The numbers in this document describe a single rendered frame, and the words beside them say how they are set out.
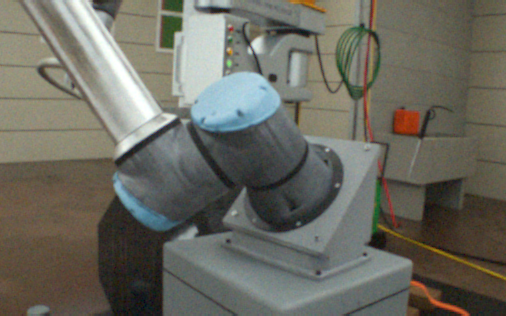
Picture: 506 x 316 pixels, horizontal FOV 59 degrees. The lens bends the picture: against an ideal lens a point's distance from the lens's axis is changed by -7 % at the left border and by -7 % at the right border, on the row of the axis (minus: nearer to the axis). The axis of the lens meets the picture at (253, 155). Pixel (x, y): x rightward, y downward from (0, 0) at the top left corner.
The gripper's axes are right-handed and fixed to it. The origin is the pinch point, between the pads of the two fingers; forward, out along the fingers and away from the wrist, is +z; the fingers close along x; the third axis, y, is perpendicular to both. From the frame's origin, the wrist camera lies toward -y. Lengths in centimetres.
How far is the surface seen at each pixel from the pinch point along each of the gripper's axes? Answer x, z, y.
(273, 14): 79, -81, 45
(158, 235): 49, 38, 31
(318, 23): 114, -100, 67
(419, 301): 145, 37, 166
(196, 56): 64, -43, 19
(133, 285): 70, 63, 22
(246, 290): -50, 41, 74
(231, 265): -40, 37, 69
